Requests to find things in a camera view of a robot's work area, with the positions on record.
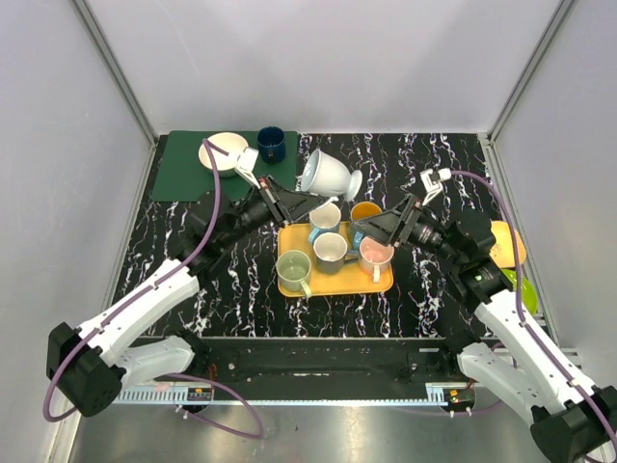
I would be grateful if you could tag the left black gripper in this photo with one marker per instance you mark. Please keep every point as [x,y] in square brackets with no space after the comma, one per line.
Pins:
[275,202]

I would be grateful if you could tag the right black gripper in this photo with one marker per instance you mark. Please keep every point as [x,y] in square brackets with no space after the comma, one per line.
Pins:
[389,227]

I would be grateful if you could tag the light blue footed mug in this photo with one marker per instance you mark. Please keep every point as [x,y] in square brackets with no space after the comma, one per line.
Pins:
[326,176]

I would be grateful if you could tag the light green mug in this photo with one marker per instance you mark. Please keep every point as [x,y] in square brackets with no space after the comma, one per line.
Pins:
[294,272]

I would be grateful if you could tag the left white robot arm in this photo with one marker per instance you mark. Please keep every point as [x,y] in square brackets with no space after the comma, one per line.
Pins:
[91,364]

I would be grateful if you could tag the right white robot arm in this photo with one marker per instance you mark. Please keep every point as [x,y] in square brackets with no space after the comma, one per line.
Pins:
[568,415]

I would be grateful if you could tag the orange interior blue mug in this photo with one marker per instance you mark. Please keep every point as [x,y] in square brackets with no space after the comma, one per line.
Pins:
[361,211]

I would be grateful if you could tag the pink mug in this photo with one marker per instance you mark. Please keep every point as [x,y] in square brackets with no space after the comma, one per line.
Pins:
[375,258]

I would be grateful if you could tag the white interior grey mug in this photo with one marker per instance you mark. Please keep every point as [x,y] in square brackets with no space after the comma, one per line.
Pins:
[332,252]

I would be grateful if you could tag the dark blue mug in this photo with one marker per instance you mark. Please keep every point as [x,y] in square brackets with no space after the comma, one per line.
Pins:
[271,144]

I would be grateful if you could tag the orange plastic tray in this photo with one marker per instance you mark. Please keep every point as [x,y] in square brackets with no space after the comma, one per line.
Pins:
[351,279]

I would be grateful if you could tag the yellow square plate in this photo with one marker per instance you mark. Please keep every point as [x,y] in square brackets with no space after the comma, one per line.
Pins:
[502,252]

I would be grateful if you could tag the cream bowl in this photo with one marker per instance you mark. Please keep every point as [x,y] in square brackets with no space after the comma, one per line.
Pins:
[226,148]

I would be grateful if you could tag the dark green mat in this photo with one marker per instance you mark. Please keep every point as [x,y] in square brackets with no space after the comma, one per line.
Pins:
[182,178]

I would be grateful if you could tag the lime green plate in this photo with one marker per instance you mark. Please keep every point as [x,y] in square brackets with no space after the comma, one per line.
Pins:
[529,295]

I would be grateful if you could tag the white mug blue handle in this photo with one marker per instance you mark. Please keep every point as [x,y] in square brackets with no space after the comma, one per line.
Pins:
[325,218]

